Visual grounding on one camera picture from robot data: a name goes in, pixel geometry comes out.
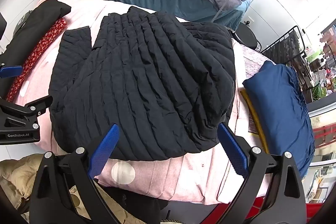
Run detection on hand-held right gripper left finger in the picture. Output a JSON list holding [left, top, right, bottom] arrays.
[[30, 123, 120, 224]]

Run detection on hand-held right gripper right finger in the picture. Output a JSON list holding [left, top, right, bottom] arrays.
[[217, 123, 306, 224]]

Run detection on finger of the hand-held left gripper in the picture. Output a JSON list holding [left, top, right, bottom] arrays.
[[0, 51, 25, 80], [0, 95, 53, 132]]

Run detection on black quilted jacket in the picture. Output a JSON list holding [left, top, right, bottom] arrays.
[[49, 6, 236, 162]]

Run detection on red floral cloth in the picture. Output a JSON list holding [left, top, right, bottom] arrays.
[[6, 17, 68, 102]]

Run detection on mustard yellow cloth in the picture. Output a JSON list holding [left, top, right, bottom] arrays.
[[240, 89, 271, 154]]

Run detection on beige crumpled cloth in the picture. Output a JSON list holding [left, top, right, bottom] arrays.
[[0, 153, 133, 224]]

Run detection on black folded cloth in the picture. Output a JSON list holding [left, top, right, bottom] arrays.
[[0, 0, 72, 63]]

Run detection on pink dotted blanket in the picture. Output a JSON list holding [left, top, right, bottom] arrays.
[[12, 0, 269, 207]]

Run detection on navy blue folded cloth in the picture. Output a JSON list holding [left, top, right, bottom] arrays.
[[242, 61, 315, 179]]

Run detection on green plant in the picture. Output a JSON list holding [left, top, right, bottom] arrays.
[[313, 83, 328, 99]]

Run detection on black round stool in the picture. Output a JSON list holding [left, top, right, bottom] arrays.
[[232, 23, 261, 52]]

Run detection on black wire rack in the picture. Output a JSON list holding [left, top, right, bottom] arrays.
[[261, 25, 315, 88]]

